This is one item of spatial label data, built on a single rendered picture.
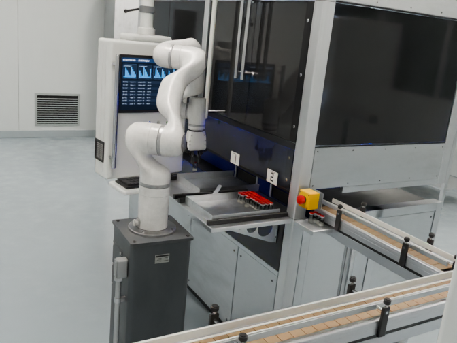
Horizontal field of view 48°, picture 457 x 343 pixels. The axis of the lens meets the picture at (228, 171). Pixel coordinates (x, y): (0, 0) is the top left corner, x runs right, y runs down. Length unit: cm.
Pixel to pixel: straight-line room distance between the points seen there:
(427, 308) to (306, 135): 90
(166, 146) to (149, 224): 32
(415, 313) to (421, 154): 127
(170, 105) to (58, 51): 548
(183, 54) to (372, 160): 100
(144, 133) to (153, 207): 29
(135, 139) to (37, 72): 548
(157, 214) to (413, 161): 133
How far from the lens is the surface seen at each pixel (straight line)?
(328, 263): 254
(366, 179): 251
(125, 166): 293
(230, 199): 246
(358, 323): 148
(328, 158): 231
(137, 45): 285
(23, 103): 741
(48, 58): 740
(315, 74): 217
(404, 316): 159
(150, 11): 293
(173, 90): 205
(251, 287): 266
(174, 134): 193
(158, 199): 200
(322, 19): 216
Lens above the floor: 165
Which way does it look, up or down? 15 degrees down
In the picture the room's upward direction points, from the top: 6 degrees clockwise
